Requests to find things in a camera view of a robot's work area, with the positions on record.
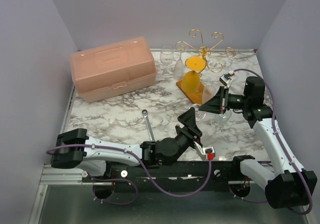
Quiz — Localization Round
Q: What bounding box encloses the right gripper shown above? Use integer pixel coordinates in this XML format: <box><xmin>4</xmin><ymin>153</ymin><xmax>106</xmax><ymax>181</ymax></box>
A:
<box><xmin>199</xmin><ymin>86</ymin><xmax>250</xmax><ymax>114</ymax></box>

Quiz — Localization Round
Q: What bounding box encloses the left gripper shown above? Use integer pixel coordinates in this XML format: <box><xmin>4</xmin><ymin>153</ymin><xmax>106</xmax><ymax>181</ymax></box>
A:
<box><xmin>174</xmin><ymin>108</ymin><xmax>203</xmax><ymax>158</ymax></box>

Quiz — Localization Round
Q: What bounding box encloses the clear wine glass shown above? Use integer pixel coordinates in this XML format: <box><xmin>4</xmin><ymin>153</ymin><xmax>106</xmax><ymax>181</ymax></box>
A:
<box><xmin>191</xmin><ymin>104</ymin><xmax>206</xmax><ymax>121</ymax></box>
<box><xmin>160</xmin><ymin>45</ymin><xmax>174</xmax><ymax>77</ymax></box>

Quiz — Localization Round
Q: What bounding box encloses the yellow plastic wine glass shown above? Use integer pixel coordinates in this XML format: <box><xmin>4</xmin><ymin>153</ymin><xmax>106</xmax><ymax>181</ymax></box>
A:
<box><xmin>181</xmin><ymin>56</ymin><xmax>206</xmax><ymax>93</ymax></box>

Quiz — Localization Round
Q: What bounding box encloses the ribbed clear champagne flute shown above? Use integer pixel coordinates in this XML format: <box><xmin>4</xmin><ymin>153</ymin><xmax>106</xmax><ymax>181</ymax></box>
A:
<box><xmin>173</xmin><ymin>51</ymin><xmax>184</xmax><ymax>81</ymax></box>

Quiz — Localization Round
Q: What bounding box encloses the short clear goblet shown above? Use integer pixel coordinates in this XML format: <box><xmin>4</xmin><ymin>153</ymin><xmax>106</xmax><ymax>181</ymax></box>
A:
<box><xmin>215</xmin><ymin>110</ymin><xmax>232</xmax><ymax>126</ymax></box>

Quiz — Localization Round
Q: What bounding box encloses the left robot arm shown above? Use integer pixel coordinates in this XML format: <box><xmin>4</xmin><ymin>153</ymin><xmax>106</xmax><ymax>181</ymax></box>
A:
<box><xmin>49</xmin><ymin>107</ymin><xmax>202</xmax><ymax>182</ymax></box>

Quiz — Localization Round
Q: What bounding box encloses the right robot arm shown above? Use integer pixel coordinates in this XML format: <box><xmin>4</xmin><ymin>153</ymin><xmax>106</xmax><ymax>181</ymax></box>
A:
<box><xmin>199</xmin><ymin>74</ymin><xmax>318</xmax><ymax>213</ymax></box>

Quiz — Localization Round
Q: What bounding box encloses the clear wine glass back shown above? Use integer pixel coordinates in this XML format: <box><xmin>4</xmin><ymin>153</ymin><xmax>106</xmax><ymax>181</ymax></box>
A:
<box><xmin>160</xmin><ymin>45</ymin><xmax>174</xmax><ymax>77</ymax></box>

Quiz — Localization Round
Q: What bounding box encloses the silver ratchet wrench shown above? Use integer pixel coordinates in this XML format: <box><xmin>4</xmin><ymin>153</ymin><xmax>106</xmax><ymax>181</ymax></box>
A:
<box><xmin>141</xmin><ymin>109</ymin><xmax>155</xmax><ymax>142</ymax></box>

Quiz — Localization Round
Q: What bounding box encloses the pink plastic storage box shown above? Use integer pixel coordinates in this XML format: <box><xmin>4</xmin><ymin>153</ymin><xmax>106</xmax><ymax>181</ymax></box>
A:
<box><xmin>70</xmin><ymin>37</ymin><xmax>158</xmax><ymax>103</ymax></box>

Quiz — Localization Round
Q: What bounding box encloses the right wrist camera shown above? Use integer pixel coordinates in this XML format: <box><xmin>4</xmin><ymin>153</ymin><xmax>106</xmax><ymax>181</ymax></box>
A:
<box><xmin>219</xmin><ymin>70</ymin><xmax>235</xmax><ymax>88</ymax></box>

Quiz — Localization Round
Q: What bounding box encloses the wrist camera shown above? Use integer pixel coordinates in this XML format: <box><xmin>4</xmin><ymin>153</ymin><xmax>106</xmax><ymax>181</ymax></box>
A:
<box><xmin>219</xmin><ymin>70</ymin><xmax>235</xmax><ymax>88</ymax></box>
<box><xmin>194</xmin><ymin>143</ymin><xmax>216</xmax><ymax>161</ymax></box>

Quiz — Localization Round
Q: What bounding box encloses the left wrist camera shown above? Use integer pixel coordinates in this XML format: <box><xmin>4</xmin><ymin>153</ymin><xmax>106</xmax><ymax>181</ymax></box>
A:
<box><xmin>194</xmin><ymin>143</ymin><xmax>216</xmax><ymax>161</ymax></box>

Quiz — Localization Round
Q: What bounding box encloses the gold wire glass rack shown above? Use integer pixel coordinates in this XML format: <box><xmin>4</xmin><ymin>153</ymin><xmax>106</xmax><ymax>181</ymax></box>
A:
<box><xmin>175</xmin><ymin>29</ymin><xmax>237</xmax><ymax>104</ymax></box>

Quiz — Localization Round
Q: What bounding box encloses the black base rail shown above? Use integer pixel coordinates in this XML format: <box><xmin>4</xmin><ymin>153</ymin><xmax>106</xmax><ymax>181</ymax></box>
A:
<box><xmin>82</xmin><ymin>156</ymin><xmax>253</xmax><ymax>197</ymax></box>

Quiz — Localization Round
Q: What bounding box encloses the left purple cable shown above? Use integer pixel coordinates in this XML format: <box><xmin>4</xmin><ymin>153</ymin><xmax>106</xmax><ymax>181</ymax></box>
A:
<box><xmin>46</xmin><ymin>144</ymin><xmax>213</xmax><ymax>205</ymax></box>

